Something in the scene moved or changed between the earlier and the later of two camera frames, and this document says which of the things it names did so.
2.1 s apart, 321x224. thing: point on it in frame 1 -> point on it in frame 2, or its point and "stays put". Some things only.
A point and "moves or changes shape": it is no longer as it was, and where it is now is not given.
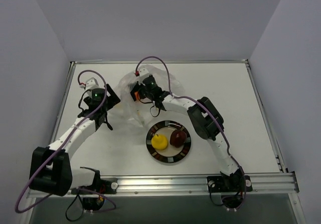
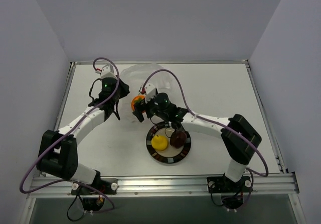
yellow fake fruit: (159, 142) stays put
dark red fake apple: (177, 138) stays put
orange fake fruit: (137, 94) -> (136, 100)
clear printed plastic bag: (137, 112) moves or changes shape
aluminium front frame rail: (269, 184) stays put
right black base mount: (232, 189) stays put
